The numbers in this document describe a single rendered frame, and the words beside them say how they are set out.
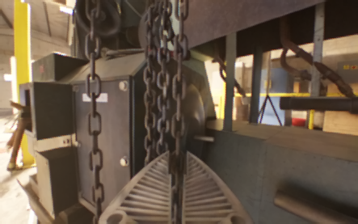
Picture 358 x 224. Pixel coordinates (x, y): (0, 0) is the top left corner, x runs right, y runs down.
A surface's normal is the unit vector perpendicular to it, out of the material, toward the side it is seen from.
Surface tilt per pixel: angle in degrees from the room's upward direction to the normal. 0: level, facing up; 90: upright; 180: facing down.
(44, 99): 90
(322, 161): 90
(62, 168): 90
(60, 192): 90
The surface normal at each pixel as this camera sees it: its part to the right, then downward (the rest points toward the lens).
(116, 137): -0.48, 0.06
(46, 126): 0.88, 0.06
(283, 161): -0.75, 0.04
